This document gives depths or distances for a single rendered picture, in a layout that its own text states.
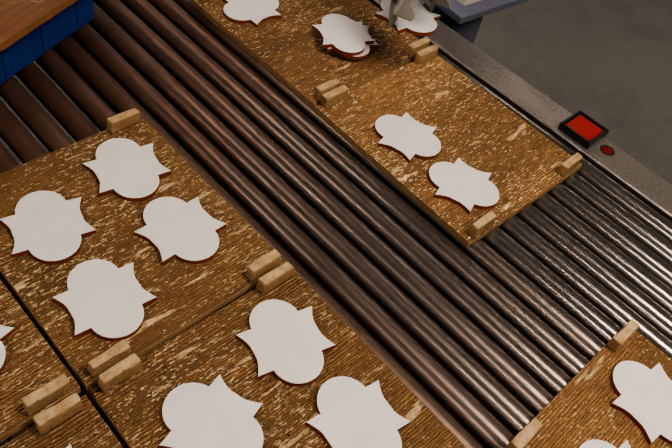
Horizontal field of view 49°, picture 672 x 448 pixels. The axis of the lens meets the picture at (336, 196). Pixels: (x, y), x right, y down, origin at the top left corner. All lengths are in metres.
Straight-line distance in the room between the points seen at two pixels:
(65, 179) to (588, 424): 0.89
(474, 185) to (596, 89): 2.17
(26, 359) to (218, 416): 0.27
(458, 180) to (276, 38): 0.51
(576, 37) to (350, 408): 2.95
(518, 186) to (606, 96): 2.09
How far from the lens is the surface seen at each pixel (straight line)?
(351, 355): 1.11
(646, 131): 3.40
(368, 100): 1.50
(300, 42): 1.61
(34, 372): 1.09
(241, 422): 1.03
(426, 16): 1.55
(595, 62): 3.67
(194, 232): 1.20
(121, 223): 1.22
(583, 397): 1.20
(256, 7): 1.68
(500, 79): 1.70
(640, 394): 1.23
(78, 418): 1.05
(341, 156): 1.39
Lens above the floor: 1.87
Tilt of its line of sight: 47 degrees down
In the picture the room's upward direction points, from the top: 14 degrees clockwise
